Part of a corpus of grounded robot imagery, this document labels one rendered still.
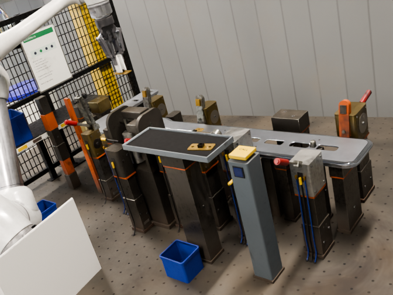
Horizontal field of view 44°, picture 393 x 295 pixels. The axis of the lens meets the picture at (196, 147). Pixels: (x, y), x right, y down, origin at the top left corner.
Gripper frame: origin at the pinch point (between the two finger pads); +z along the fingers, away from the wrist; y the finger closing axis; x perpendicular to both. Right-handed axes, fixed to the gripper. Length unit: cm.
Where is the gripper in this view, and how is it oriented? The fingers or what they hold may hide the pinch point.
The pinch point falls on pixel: (119, 63)
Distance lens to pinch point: 211.4
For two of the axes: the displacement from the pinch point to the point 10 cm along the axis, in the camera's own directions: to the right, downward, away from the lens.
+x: 7.6, 0.8, -6.4
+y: -5.9, 4.9, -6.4
